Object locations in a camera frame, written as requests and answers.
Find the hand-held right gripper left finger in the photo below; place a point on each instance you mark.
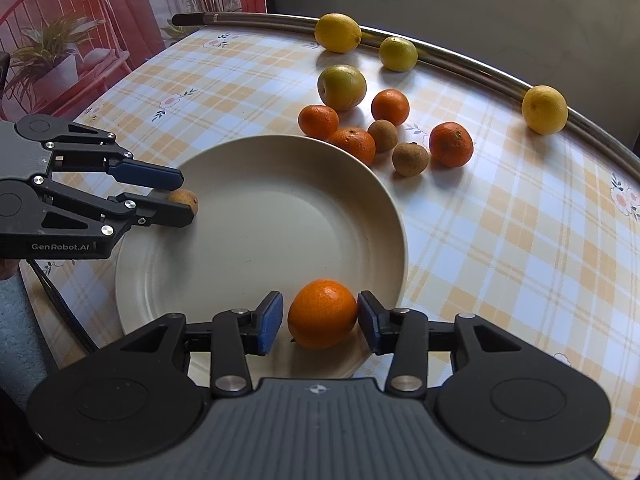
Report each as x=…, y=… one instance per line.
x=270, y=324

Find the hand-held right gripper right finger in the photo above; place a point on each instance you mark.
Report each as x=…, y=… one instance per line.
x=368, y=324

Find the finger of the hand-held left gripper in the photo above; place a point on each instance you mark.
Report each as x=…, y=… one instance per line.
x=150, y=174
x=170, y=214

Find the small brown longan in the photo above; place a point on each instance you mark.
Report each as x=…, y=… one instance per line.
x=186, y=197

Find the orange tangerine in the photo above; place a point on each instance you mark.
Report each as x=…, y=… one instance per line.
x=318, y=121
x=322, y=315
x=451, y=144
x=354, y=145
x=390, y=107

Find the beige round plate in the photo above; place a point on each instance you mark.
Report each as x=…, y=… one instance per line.
x=270, y=210

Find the light blue cloth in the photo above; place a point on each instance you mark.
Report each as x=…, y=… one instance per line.
x=20, y=340

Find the checked floral tablecloth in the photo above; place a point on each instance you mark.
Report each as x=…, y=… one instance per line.
x=500, y=240

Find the brown kiwi lower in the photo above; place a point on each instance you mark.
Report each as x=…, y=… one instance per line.
x=410, y=159

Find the brown kiwi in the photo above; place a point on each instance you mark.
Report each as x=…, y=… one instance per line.
x=383, y=135
x=410, y=159

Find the brown kiwi upper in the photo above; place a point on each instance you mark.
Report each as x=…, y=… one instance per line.
x=383, y=135

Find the greenish yellow lemon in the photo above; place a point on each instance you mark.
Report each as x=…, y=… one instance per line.
x=398, y=53

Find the long metal tube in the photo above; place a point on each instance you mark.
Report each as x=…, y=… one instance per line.
x=470, y=67

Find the printed wall poster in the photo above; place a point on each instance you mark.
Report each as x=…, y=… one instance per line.
x=75, y=35

